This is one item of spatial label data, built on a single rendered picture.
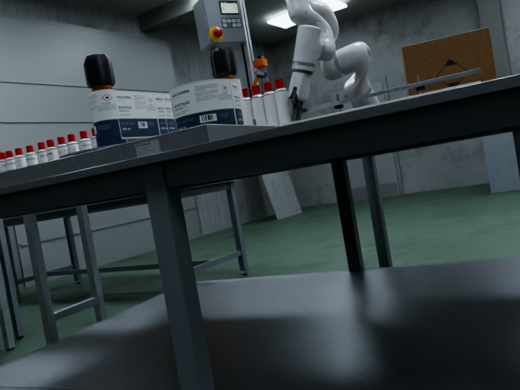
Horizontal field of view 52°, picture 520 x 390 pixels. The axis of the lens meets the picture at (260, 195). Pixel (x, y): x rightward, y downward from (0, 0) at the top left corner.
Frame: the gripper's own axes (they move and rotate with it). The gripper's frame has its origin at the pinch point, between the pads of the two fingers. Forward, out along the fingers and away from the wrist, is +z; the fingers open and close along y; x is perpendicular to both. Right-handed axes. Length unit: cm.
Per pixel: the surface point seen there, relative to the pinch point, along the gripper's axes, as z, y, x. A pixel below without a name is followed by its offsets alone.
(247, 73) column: -13.1, -13.3, -29.9
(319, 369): 62, 60, 41
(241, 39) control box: -26.4, -10.8, -33.1
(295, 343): 67, 40, 27
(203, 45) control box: -22, -2, -45
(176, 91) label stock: -2, 59, -13
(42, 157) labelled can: 38, 1, -127
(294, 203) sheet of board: 168, -677, -258
